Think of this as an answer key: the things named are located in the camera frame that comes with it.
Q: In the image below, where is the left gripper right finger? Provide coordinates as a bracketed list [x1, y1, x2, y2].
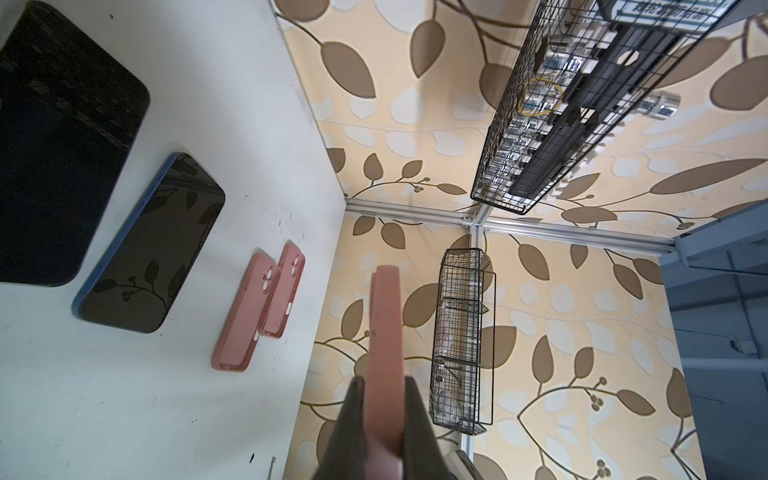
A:
[402, 376, 452, 480]

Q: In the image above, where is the black wire basket right wall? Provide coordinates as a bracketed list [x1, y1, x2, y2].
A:
[429, 248, 489, 436]

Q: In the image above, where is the black wire basket wall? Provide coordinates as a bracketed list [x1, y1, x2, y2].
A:
[429, 248, 489, 436]
[470, 0, 745, 216]

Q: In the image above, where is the black wire basket back wall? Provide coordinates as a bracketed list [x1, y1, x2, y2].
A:
[470, 0, 745, 216]

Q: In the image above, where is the pink phone case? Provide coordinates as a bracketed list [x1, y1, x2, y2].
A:
[260, 240, 306, 339]
[211, 249, 281, 372]

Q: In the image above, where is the blue phone black screen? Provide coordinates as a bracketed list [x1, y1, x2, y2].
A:
[72, 152, 226, 334]

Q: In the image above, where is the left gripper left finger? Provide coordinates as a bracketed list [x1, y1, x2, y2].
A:
[313, 376, 367, 480]

